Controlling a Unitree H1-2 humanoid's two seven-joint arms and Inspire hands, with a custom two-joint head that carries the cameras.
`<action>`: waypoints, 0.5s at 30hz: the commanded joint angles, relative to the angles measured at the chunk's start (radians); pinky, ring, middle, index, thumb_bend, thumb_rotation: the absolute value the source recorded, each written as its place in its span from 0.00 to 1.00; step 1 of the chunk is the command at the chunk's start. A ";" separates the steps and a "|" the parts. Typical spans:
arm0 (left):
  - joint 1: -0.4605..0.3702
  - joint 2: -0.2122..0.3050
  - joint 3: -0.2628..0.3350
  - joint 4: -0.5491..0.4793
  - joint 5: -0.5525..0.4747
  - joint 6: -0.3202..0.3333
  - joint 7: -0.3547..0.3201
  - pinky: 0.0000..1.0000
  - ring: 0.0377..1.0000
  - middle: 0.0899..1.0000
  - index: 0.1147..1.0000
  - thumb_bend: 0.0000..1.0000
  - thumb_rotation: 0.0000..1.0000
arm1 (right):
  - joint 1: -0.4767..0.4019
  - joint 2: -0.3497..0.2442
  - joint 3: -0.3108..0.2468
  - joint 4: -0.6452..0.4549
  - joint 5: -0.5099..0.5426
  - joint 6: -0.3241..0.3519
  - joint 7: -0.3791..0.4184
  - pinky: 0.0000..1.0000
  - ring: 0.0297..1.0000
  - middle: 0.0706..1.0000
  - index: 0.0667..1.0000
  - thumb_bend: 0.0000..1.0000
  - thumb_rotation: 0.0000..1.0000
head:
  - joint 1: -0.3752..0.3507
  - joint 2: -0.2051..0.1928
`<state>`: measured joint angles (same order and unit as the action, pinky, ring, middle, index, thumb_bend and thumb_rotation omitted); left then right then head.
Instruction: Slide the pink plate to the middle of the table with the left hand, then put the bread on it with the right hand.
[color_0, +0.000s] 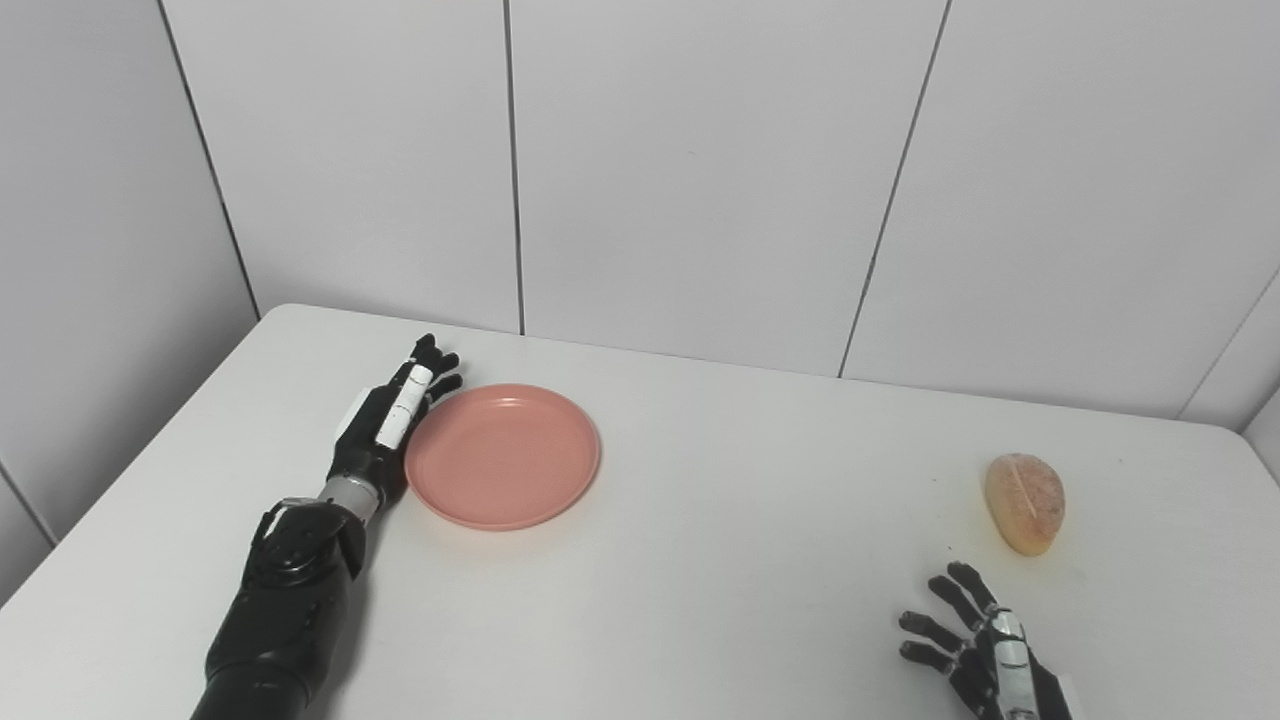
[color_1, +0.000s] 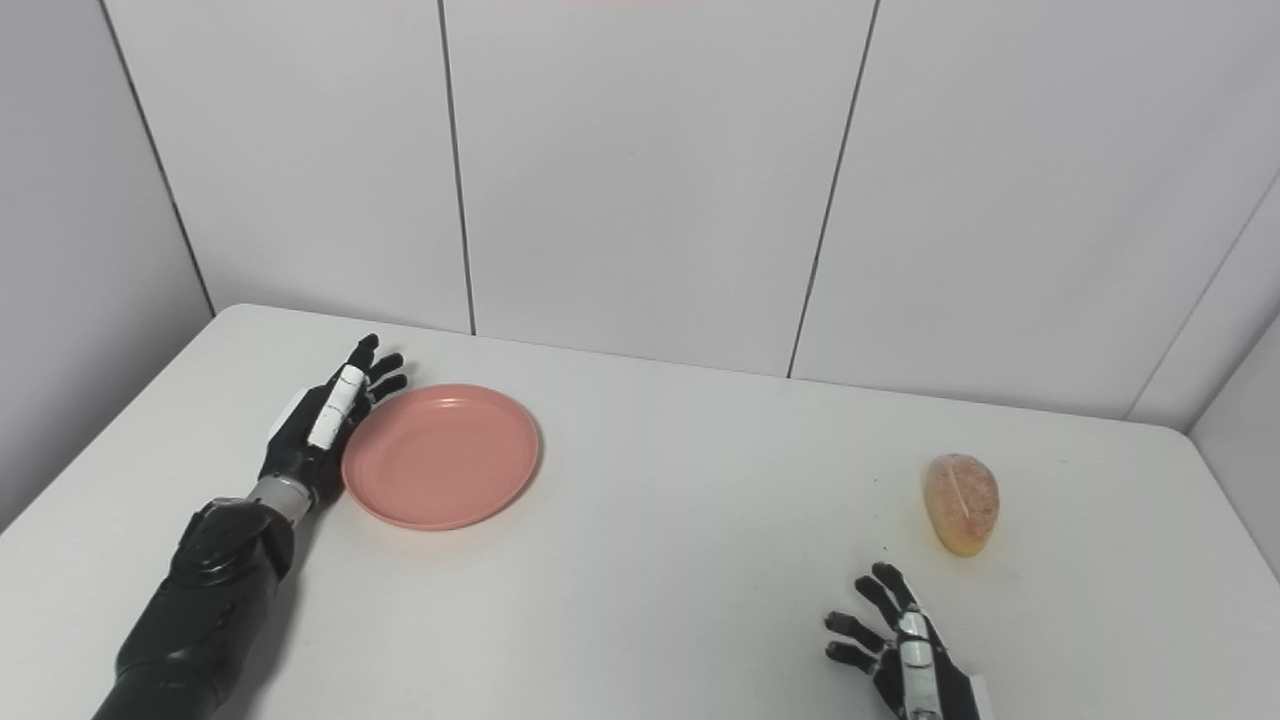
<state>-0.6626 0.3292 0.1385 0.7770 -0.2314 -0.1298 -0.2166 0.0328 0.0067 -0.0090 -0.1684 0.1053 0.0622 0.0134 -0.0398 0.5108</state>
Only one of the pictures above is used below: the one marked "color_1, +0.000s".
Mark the brown bread roll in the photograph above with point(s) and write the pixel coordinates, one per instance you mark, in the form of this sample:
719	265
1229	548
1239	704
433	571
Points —
962	505

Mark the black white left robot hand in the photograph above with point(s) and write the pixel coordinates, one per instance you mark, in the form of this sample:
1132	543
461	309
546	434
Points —
325	415

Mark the pink round plate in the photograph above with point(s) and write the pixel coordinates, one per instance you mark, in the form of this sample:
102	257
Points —
440	457

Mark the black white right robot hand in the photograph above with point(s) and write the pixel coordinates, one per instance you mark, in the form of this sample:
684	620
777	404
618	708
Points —
915	670

